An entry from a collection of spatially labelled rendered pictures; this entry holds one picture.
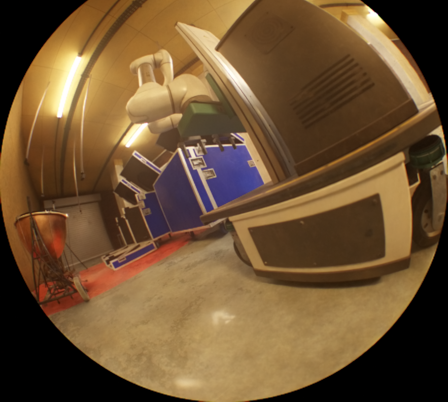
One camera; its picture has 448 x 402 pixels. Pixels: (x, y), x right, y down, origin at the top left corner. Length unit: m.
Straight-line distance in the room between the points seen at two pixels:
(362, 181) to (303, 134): 0.17
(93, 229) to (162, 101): 7.84
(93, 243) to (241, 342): 7.90
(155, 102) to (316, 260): 0.76
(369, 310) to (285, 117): 0.49
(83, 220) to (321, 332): 8.24
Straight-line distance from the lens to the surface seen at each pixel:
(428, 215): 0.47
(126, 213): 3.27
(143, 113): 0.67
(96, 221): 8.30
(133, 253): 2.27
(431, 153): 0.39
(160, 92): 0.68
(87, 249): 8.04
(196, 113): 0.54
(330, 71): 0.36
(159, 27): 3.03
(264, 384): 0.37
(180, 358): 0.49
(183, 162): 1.35
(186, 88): 0.67
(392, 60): 5.01
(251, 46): 0.48
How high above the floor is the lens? 0.35
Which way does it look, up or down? 7 degrees up
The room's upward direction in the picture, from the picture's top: 25 degrees counter-clockwise
